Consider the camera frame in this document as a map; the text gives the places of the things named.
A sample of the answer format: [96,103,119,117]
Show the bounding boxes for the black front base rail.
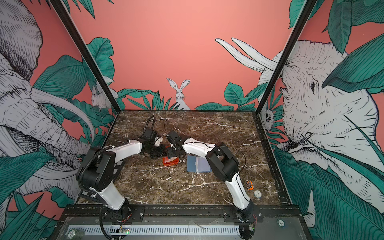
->
[59,204,304,224]

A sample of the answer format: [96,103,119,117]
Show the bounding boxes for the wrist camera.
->
[154,137,163,147]
[166,131,183,146]

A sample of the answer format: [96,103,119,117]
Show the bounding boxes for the black corner frame post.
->
[50,0,121,114]
[256,0,317,115]

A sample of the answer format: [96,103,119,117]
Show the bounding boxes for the white round token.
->
[254,190,262,199]

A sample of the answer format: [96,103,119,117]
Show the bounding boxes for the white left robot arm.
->
[76,140,165,211]

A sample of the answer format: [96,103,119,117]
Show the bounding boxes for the blue card holder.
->
[187,155,212,173]

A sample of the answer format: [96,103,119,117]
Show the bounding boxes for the orange toy car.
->
[246,181,254,191]

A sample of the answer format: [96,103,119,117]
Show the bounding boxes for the black white checkerboard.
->
[79,160,125,203]

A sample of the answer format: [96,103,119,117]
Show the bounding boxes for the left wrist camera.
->
[154,137,163,147]

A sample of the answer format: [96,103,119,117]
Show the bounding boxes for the black left corner frame post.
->
[50,0,121,114]

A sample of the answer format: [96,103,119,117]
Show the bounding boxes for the white slotted cable duct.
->
[66,225,240,239]

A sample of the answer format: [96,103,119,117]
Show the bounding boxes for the black right corner frame post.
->
[256,0,317,115]

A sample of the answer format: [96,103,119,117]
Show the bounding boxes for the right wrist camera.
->
[166,131,183,146]

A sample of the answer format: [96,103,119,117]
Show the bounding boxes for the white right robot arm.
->
[166,132,254,219]

